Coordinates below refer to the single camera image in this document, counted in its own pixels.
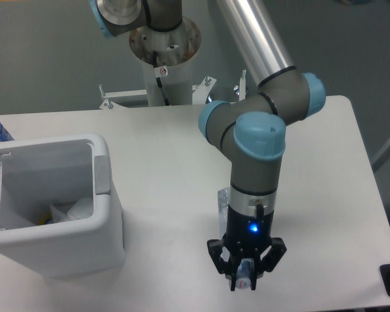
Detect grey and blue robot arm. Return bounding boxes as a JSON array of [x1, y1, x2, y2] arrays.
[[90, 1, 326, 289]]

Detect white plastic trash can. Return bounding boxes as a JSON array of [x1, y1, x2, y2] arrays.
[[0, 133, 125, 277]]

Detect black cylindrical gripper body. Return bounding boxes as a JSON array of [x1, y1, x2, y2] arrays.
[[224, 206, 274, 258]]

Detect white upright bracket with bolt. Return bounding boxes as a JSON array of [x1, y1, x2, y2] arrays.
[[233, 70, 247, 101]]

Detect black cable on pedestal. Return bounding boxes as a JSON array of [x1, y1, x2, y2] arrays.
[[152, 50, 171, 107]]

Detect crushed clear plastic bottle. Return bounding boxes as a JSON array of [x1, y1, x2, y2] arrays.
[[217, 187, 254, 289]]

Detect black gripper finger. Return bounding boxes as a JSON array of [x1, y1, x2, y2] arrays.
[[250, 237, 287, 291], [207, 239, 242, 291]]

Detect white paper bag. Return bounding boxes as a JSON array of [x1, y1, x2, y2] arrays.
[[49, 198, 94, 224]]

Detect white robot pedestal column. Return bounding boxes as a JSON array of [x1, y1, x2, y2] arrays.
[[129, 17, 202, 107]]

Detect yellow packaging in trash can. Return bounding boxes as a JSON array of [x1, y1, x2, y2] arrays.
[[38, 213, 53, 226]]

